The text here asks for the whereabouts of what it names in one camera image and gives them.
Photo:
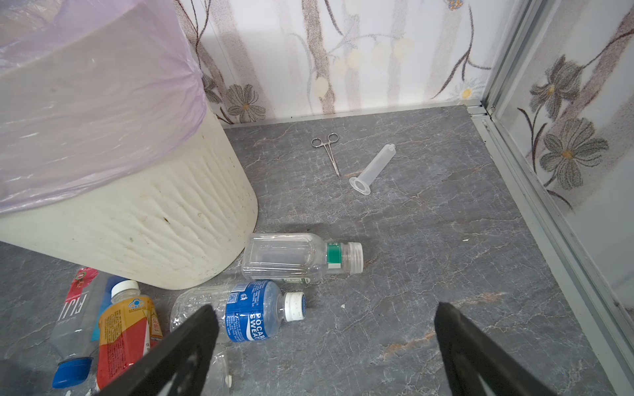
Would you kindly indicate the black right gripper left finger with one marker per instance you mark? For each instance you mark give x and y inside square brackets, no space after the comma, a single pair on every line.
[178,365]

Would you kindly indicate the orange drink bottle red label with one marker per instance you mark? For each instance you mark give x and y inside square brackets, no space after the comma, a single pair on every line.
[129,328]

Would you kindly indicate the steel surgical forceps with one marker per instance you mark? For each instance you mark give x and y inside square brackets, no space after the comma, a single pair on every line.
[327,146]

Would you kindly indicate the clear square bottle centre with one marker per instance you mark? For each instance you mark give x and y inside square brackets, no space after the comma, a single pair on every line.
[219,380]

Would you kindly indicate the clear bottle green label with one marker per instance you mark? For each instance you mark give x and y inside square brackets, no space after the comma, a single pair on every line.
[300,258]

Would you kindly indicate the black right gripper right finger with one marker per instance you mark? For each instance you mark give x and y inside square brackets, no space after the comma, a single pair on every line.
[474,364]

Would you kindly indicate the pink plastic bin liner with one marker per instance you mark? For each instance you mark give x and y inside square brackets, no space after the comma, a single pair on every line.
[91,91]

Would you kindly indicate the white ribbed waste bin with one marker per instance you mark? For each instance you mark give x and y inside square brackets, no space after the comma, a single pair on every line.
[174,225]

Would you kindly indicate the clear bottle red blue label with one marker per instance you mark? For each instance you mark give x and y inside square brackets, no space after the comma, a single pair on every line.
[76,333]

